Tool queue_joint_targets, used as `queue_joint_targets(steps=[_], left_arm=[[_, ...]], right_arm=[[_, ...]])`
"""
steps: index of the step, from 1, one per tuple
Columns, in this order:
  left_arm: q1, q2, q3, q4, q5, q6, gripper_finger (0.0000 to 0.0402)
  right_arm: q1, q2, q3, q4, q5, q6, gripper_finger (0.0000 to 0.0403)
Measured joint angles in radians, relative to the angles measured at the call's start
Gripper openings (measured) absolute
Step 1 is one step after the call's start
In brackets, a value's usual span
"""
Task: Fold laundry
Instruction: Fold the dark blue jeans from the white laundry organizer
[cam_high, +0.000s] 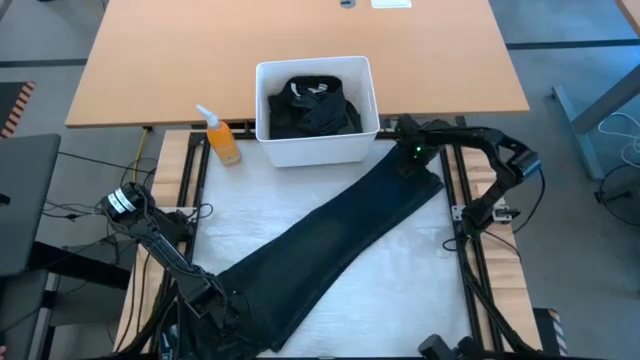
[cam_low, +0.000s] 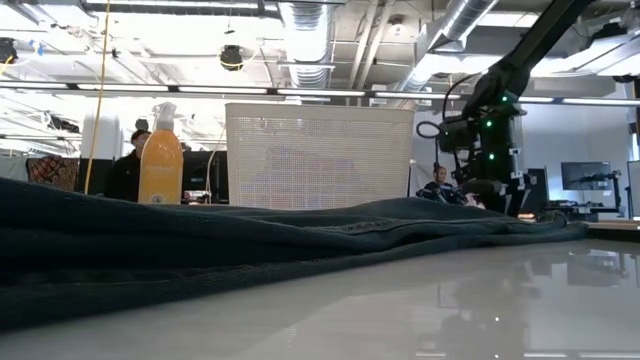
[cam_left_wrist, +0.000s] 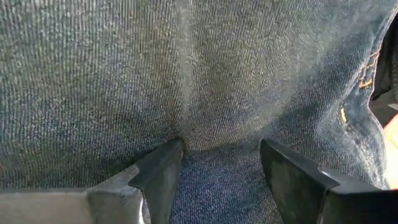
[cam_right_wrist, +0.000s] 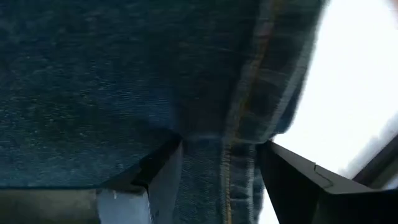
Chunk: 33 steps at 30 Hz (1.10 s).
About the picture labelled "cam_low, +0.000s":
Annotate smooth silver ceiling duct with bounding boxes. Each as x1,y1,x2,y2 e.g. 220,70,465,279
399,0,501,94

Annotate orange spray bottle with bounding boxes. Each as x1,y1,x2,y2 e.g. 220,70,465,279
137,102,185,205

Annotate background black robot stand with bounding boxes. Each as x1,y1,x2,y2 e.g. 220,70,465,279
579,169,626,217

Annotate red patterned cloth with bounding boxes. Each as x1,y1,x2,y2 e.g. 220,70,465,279
25,155,80,192

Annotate long linear ceiling light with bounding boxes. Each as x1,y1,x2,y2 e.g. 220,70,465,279
0,82,640,107

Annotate dark blue jeans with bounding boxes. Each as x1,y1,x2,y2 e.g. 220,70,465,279
0,177,589,331

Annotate black ceiling dome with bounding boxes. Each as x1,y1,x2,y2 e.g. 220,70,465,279
219,44,245,72

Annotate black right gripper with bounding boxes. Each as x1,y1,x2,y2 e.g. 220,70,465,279
462,102,532,217

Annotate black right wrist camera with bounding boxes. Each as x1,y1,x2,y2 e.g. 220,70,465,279
438,117,477,153

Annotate corrugated silver ceiling duct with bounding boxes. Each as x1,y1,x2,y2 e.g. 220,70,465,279
278,0,335,90

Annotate black computer monitor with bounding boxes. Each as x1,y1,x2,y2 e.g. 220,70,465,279
560,160,612,191

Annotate person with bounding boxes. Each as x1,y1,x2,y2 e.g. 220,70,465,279
102,128,151,203
417,164,469,205

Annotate hanging yellow cable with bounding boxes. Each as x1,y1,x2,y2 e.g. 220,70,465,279
83,0,111,196

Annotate white perforated laundry basket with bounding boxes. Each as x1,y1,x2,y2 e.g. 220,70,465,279
224,102,416,211

